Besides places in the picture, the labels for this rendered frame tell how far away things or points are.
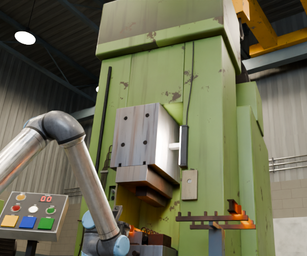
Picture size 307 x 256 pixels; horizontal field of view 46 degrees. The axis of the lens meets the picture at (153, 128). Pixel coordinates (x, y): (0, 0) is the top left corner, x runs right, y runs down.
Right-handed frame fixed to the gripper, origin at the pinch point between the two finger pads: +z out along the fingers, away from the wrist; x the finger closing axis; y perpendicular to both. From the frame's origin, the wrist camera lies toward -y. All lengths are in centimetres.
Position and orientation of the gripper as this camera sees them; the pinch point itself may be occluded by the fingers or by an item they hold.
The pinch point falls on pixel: (127, 227)
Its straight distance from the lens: 201.1
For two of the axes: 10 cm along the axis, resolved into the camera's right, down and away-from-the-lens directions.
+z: 4.0, 4.0, 8.3
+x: 9.2, -1.1, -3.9
